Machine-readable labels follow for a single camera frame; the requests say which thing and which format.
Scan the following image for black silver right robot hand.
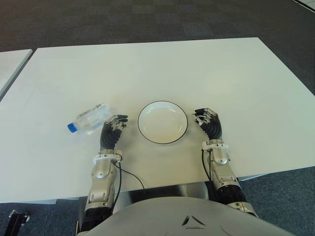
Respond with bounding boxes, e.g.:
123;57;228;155
191;107;224;141

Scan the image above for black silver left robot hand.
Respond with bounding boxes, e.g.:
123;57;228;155
99;114;129;150

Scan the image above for clear water bottle blue cap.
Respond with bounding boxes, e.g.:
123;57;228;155
67;103;112;135

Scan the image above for white plate black rim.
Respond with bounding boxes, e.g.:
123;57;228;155
137;100;189;145

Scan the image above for grey robot torso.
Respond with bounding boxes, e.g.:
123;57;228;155
85;183;296;236

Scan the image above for white side table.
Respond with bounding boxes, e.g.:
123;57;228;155
0;49;34;99

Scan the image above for black stand with bolts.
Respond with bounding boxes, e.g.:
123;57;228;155
7;210;32;236

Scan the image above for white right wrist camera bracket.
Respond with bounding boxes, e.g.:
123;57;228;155
201;140;229;151

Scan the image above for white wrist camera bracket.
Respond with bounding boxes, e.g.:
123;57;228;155
93;151;123;164
201;140;229;151

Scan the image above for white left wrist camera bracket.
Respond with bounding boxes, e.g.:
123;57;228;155
93;151;123;164

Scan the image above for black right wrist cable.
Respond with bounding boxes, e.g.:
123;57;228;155
201;149;215;182

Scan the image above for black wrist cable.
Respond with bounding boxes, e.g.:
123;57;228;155
112;158;146;209
201;149;215;182

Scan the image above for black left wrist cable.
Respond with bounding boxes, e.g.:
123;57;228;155
112;158;146;209

